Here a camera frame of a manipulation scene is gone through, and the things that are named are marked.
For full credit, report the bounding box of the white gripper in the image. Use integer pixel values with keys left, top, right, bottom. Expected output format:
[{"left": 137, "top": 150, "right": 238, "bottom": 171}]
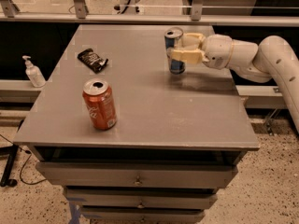
[{"left": 170, "top": 33, "right": 233, "bottom": 69}]

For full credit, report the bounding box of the blue silver redbull can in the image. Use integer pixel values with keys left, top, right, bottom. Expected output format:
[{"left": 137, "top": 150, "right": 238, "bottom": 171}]
[{"left": 164, "top": 27, "right": 185, "bottom": 75}]

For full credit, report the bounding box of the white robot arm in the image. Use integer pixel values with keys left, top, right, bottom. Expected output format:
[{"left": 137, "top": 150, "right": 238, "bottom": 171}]
[{"left": 164, "top": 30, "right": 299, "bottom": 131}]

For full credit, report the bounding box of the orange soda can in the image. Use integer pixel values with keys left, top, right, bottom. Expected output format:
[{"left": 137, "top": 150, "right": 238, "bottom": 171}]
[{"left": 82, "top": 78, "right": 117, "bottom": 130}]

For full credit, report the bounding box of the grey metal railing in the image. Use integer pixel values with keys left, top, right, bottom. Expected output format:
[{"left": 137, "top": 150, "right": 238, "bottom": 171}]
[{"left": 0, "top": 0, "right": 299, "bottom": 27}]

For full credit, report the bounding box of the black snack packet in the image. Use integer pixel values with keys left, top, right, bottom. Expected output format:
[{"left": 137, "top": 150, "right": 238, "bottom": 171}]
[{"left": 78, "top": 49, "right": 108, "bottom": 74}]

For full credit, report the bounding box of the grey drawer cabinet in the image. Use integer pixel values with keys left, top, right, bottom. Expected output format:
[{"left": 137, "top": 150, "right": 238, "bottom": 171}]
[{"left": 13, "top": 23, "right": 260, "bottom": 224}]

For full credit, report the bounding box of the top grey drawer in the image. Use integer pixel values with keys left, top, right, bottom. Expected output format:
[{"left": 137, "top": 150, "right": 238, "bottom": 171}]
[{"left": 36, "top": 162, "right": 237, "bottom": 189}]

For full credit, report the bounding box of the grey drawer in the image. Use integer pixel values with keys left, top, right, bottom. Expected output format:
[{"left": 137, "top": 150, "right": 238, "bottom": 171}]
[
  {"left": 36, "top": 162, "right": 237, "bottom": 189},
  {"left": 64, "top": 189, "right": 217, "bottom": 209},
  {"left": 81, "top": 207, "right": 205, "bottom": 223}
]

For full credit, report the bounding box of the white pump dispenser bottle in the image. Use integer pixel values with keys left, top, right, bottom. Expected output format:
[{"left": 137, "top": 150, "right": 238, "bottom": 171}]
[{"left": 22, "top": 55, "right": 46, "bottom": 88}]

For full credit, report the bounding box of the middle grey drawer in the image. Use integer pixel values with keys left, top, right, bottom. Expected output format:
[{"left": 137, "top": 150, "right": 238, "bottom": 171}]
[{"left": 64, "top": 189, "right": 217, "bottom": 209}]

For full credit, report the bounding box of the bottom grey drawer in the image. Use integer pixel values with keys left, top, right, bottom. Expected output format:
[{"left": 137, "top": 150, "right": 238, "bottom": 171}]
[{"left": 81, "top": 207, "right": 205, "bottom": 223}]

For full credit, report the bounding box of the black stand leg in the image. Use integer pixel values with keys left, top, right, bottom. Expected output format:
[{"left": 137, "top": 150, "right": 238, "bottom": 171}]
[{"left": 0, "top": 145, "right": 18, "bottom": 187}]

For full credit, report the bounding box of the black floor cable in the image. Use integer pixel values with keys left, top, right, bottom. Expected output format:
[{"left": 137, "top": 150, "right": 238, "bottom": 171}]
[{"left": 0, "top": 133, "right": 48, "bottom": 186}]

